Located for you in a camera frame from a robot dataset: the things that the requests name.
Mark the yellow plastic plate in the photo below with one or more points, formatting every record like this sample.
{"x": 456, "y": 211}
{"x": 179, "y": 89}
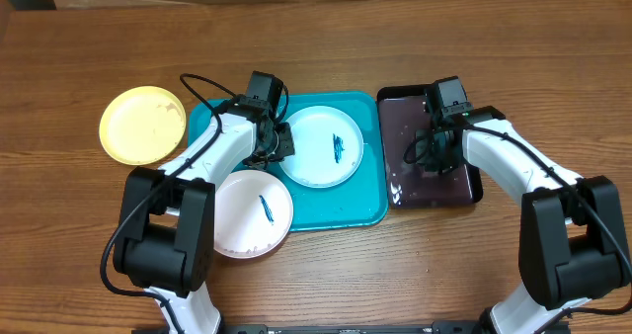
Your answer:
{"x": 142, "y": 125}

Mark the teal plastic tray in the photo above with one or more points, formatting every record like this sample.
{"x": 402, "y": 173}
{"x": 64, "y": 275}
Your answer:
{"x": 362, "y": 199}

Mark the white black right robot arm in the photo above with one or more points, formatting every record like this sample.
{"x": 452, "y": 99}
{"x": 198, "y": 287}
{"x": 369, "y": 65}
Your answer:
{"x": 572, "y": 240}

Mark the black tray with water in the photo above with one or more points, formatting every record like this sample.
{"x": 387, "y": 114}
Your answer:
{"x": 402, "y": 111}

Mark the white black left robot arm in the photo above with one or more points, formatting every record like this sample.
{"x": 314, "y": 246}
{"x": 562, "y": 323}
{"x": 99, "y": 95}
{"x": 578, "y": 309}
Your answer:
{"x": 162, "y": 246}

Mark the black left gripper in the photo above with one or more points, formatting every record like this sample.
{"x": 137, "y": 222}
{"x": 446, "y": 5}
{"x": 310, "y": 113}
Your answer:
{"x": 285, "y": 146}

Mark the pink plastic plate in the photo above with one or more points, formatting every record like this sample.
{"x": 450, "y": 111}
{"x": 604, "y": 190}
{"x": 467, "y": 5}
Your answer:
{"x": 253, "y": 214}

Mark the light blue plastic plate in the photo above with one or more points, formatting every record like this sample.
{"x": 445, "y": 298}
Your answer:
{"x": 328, "y": 147}

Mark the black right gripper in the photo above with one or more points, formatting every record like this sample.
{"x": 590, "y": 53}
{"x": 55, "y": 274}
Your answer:
{"x": 424, "y": 156}

